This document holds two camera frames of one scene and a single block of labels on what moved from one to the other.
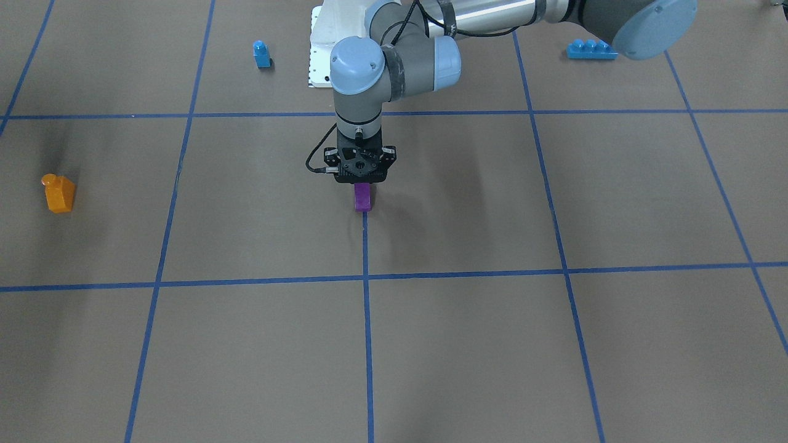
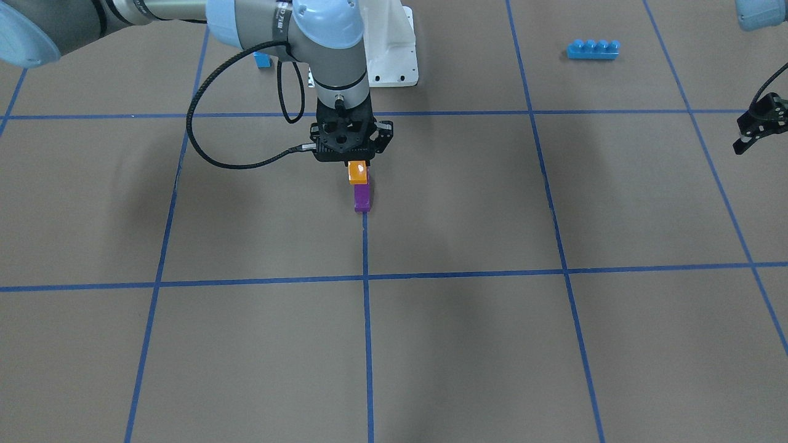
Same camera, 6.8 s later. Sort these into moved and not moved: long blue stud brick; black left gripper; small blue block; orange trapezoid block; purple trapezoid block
Moved: orange trapezoid block; black left gripper
Not moved: purple trapezoid block; long blue stud brick; small blue block
